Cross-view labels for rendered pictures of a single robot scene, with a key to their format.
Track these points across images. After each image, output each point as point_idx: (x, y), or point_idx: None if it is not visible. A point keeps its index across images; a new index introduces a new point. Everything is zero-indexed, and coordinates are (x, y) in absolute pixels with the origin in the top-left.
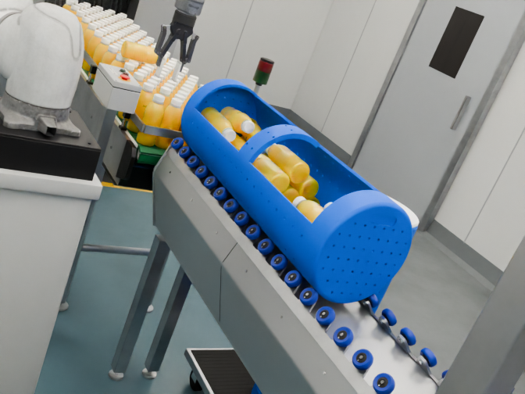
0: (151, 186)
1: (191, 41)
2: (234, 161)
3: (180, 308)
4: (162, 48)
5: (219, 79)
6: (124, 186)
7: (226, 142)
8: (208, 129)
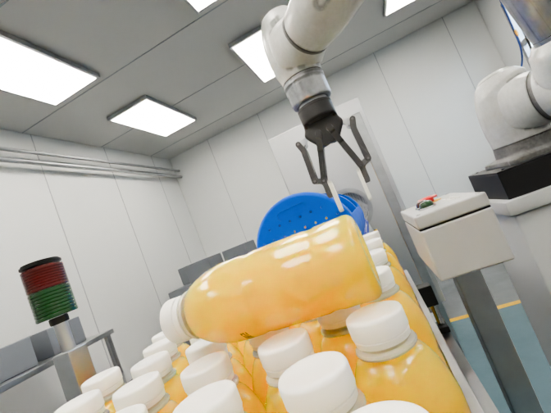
0: None
1: (307, 151)
2: (360, 215)
3: None
4: (356, 154)
5: (306, 192)
6: None
7: (356, 210)
8: (357, 215)
